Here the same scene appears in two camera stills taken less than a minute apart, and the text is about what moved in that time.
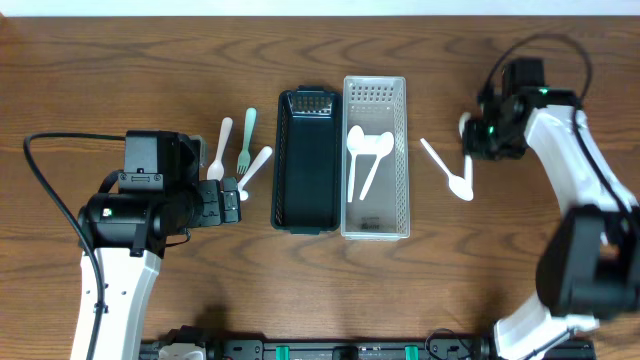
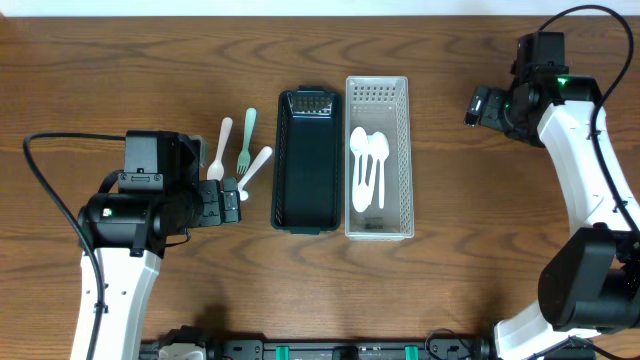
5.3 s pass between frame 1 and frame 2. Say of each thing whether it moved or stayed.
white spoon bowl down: moved
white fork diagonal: stayed
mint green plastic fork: stayed
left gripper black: stayed
